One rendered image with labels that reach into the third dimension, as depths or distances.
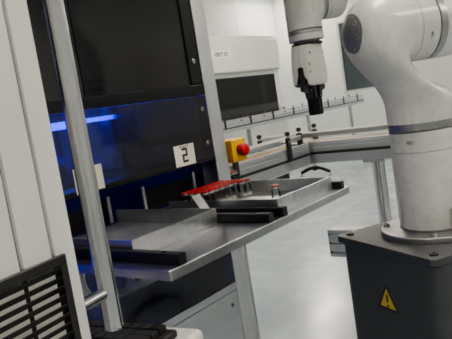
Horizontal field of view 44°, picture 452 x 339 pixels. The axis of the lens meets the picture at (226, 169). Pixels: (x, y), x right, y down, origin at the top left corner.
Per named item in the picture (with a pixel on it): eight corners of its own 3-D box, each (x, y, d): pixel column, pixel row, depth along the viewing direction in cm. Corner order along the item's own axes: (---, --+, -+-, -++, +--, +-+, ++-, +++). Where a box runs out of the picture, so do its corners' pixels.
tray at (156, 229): (33, 251, 129) (29, 237, 129) (118, 222, 149) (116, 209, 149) (134, 258, 108) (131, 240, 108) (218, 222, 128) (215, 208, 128)
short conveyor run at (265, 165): (212, 201, 182) (204, 153, 180) (177, 202, 191) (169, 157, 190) (315, 163, 235) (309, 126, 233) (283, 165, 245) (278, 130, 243)
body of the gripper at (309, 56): (303, 42, 143) (309, 86, 145) (282, 42, 135) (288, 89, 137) (329, 36, 139) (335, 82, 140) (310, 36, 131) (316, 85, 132)
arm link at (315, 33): (299, 34, 143) (300, 46, 143) (281, 34, 136) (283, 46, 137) (329, 27, 138) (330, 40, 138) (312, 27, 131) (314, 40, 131)
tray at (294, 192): (170, 214, 149) (168, 201, 148) (230, 193, 169) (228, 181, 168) (279, 214, 127) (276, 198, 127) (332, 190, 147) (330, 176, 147)
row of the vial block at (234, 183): (200, 210, 147) (198, 192, 147) (241, 194, 161) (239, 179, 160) (207, 210, 146) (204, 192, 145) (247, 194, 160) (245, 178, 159)
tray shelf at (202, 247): (15, 266, 125) (13, 258, 125) (211, 196, 180) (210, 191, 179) (171, 281, 96) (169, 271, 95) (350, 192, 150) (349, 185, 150)
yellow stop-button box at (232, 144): (216, 164, 180) (213, 142, 180) (230, 160, 186) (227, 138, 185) (235, 163, 176) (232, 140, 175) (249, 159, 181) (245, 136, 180)
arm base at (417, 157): (518, 224, 97) (507, 117, 95) (434, 251, 90) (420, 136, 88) (436, 212, 115) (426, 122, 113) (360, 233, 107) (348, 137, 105)
